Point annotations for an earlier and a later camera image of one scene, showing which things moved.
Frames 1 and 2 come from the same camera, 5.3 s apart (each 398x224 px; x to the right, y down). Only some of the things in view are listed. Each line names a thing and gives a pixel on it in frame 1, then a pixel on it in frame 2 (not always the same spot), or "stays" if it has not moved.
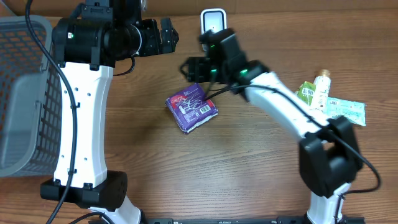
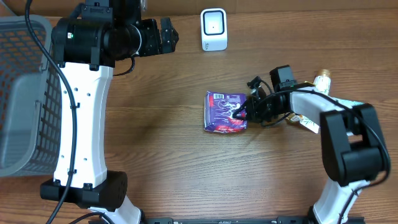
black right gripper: [201, 71] to [252, 112]
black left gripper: [158, 35] stays
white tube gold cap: [322, 87] stays
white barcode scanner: [212, 18] stays
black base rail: [225, 221] stays
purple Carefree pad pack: [191, 109] to [219, 107]
